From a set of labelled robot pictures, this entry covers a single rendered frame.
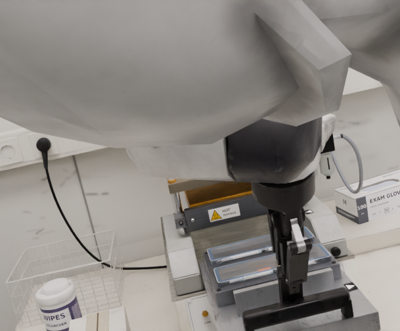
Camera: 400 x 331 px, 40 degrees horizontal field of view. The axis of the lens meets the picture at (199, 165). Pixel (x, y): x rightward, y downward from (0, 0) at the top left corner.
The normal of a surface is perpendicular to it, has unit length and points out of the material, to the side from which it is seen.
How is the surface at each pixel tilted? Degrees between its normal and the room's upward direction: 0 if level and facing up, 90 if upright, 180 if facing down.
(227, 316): 0
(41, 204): 90
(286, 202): 109
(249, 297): 90
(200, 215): 90
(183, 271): 41
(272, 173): 124
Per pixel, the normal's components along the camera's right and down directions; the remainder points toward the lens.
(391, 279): -0.20, -0.95
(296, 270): 0.21, 0.72
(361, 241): 0.12, 0.23
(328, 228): -0.07, -0.57
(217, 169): -0.23, 0.61
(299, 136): 0.57, 0.10
